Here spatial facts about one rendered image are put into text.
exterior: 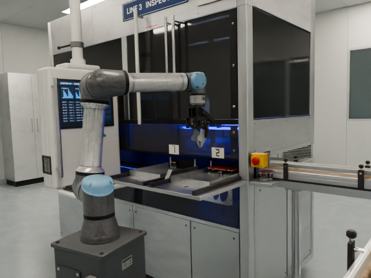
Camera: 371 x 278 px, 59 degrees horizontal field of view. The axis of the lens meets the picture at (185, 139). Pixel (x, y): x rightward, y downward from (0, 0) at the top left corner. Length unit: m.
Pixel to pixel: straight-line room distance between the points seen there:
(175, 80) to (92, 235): 0.68
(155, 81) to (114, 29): 1.28
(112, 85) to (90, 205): 0.45
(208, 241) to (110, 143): 0.94
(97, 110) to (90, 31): 1.50
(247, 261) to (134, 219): 0.94
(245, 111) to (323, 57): 4.81
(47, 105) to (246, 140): 1.20
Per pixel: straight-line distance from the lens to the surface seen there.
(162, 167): 2.20
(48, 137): 2.17
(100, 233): 1.27
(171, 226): 2.23
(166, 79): 1.34
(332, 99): 6.38
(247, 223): 1.86
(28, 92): 6.54
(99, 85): 1.26
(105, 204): 1.25
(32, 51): 7.21
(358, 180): 1.69
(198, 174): 1.95
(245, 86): 1.76
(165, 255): 2.35
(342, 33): 6.46
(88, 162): 1.37
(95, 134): 1.36
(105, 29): 2.64
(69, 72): 2.20
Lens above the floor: 1.26
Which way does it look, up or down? 5 degrees down
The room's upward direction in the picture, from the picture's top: 1 degrees counter-clockwise
